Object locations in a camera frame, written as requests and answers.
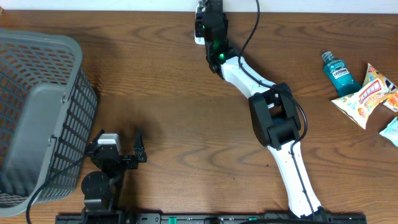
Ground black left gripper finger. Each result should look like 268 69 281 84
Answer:
93 129 104 143
132 130 147 162

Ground teal liquid bottle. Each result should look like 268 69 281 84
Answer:
321 50 361 97

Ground yellow snack bag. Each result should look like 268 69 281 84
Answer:
331 63 397 129

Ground light teal wipes packet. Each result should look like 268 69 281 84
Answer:
379 117 398 147

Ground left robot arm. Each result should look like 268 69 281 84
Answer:
81 130 147 223

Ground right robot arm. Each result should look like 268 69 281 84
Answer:
195 0 322 221

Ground white barcode scanner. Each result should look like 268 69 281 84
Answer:
195 1 205 45

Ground grey plastic shopping basket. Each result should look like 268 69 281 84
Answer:
1 29 97 217

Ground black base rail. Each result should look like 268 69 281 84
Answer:
55 212 367 224

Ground black left camera cable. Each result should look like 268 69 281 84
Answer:
25 154 90 224

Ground black camera cable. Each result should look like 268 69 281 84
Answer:
238 0 317 218
25 154 90 224

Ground black right camera cable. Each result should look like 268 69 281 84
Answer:
238 0 317 218

